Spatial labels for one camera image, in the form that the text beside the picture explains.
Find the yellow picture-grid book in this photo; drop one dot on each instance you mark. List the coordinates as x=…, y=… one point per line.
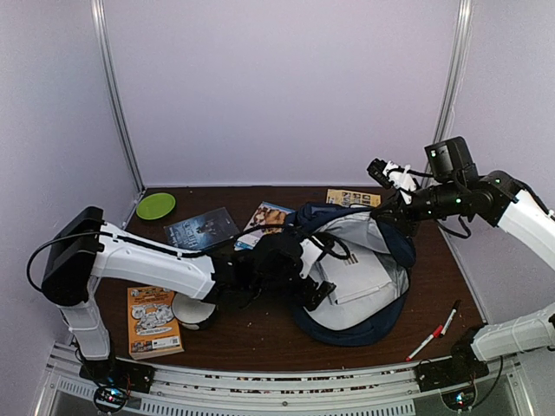
x=347, y=198

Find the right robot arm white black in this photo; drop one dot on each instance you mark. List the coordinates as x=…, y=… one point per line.
x=502, y=201

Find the dark blue cover book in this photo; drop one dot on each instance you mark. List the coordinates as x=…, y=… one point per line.
x=203, y=231

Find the navy blue student backpack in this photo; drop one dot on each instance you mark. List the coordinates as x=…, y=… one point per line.
x=366, y=320

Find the green plate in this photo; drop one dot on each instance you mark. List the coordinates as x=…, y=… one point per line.
x=155, y=206

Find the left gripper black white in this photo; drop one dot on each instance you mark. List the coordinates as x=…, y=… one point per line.
x=318, y=295

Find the aluminium front rail frame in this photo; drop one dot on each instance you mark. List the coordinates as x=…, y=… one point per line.
x=390, y=390

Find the red white marker pen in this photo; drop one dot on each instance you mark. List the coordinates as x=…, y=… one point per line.
x=435, y=334

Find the aluminium corner post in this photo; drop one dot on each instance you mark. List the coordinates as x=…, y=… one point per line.
x=455, y=73
x=101, y=31

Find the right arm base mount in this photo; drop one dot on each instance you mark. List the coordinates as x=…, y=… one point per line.
x=455, y=376

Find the left aluminium corner post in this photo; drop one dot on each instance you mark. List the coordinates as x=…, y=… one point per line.
x=101, y=31

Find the black white marker pen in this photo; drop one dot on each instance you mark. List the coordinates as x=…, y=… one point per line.
x=450, y=317

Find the orange cartoon paperback book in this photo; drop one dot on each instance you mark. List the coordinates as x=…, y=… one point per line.
x=153, y=331

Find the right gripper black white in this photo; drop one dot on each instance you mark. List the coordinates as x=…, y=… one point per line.
x=400, y=215

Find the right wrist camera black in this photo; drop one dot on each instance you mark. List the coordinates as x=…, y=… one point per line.
x=449, y=157

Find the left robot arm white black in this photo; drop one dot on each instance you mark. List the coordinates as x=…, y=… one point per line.
x=89, y=248

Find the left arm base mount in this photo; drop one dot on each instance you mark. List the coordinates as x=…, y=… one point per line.
x=115, y=381

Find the white booklet with barcode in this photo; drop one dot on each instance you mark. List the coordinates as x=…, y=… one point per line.
x=362, y=274

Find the dog picture book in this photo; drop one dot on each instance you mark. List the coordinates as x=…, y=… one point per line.
x=266, y=213

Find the right aluminium corner post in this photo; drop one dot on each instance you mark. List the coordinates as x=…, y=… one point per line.
x=455, y=73

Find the white black bowl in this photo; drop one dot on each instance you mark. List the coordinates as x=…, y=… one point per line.
x=193, y=314

